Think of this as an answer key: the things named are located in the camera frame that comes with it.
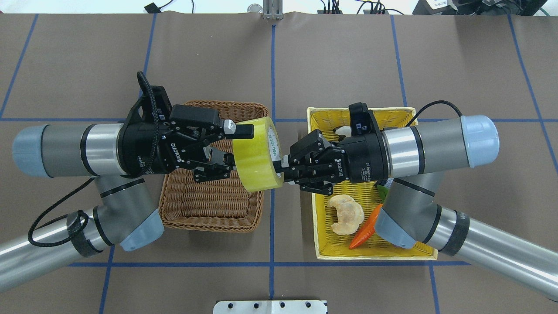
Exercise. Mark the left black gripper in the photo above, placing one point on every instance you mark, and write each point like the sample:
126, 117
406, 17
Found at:
138, 150

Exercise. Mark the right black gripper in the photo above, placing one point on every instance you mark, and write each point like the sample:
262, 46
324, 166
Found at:
364, 158

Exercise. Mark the yellow clear tape roll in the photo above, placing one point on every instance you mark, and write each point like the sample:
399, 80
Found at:
254, 158

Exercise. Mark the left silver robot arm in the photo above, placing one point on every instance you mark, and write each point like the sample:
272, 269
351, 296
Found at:
113, 207

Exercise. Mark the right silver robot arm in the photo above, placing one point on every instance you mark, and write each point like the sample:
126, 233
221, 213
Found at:
517, 193

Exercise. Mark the brown wicker basket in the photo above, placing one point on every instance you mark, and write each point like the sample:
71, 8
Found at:
222, 205

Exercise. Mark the yellow plastic basket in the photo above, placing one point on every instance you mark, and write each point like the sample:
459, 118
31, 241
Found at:
334, 247

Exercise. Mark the toy panda figure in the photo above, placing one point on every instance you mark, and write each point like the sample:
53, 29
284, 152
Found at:
343, 132

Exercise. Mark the toy bread croissant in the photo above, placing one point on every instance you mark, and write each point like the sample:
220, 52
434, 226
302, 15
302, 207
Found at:
349, 213

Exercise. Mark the orange toy carrot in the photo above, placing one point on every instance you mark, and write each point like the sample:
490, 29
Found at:
368, 228

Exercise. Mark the small black usb device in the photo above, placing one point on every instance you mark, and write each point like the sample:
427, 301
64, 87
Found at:
152, 8

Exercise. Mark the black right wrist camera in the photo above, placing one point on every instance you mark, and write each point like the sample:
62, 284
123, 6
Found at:
362, 120

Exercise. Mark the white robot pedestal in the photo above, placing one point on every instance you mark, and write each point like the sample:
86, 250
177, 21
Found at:
271, 307

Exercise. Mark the aluminium frame post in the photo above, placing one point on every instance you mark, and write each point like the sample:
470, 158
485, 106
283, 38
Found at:
272, 10

